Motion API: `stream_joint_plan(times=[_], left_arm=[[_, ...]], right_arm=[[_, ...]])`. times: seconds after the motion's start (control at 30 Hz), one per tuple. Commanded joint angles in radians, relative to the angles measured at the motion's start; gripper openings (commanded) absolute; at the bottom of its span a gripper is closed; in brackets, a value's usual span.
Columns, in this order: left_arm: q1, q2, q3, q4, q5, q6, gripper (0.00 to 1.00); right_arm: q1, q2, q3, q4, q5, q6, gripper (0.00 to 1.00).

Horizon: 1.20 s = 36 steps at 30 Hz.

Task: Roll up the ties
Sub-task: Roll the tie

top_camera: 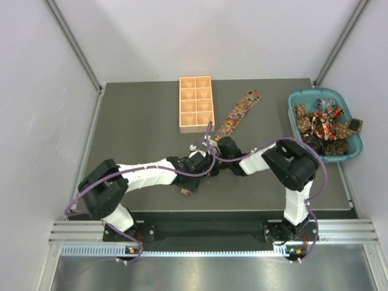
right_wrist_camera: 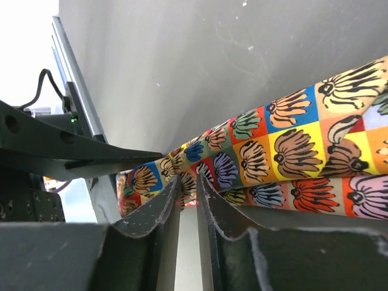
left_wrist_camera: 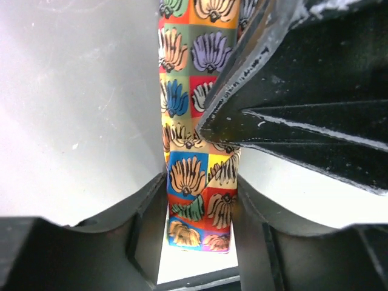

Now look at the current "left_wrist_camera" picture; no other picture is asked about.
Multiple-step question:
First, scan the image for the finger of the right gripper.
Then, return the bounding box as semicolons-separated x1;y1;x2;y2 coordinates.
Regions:
197;1;387;195

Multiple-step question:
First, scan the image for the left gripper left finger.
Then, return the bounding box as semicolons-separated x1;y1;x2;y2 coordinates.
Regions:
1;173;167;290

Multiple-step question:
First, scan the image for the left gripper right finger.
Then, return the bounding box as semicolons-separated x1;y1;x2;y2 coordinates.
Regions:
233;178;387;290

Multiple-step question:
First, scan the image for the colourful banana print tie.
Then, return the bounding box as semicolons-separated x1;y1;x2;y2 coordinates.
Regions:
158;1;259;253

